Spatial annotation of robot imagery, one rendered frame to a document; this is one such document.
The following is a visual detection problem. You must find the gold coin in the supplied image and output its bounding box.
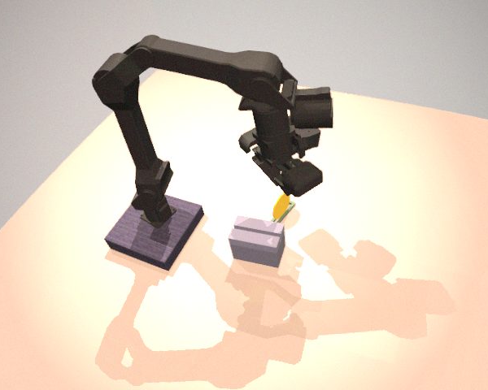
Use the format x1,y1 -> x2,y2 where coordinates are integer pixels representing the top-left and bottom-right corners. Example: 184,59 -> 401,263
272,193 -> 290,219

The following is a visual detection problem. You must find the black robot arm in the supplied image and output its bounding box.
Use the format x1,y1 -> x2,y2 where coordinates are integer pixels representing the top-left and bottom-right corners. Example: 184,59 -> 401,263
92,35 -> 333,228

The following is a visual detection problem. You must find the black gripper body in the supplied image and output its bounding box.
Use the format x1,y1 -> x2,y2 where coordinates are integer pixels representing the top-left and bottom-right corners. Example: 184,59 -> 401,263
238,125 -> 323,197

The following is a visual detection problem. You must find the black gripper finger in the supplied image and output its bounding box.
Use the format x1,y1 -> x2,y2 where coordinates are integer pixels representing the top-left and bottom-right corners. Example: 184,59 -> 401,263
252,155 -> 281,186
273,174 -> 291,197

